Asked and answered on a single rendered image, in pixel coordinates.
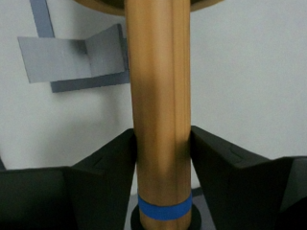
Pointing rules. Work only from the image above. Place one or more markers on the tan cardboard tube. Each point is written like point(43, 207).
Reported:
point(116, 7)

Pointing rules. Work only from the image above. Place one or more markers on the dark grey metal rack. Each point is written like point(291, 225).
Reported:
point(73, 64)

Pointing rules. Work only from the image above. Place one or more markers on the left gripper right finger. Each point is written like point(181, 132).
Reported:
point(243, 195)

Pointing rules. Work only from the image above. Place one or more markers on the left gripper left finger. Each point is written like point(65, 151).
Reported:
point(94, 196)

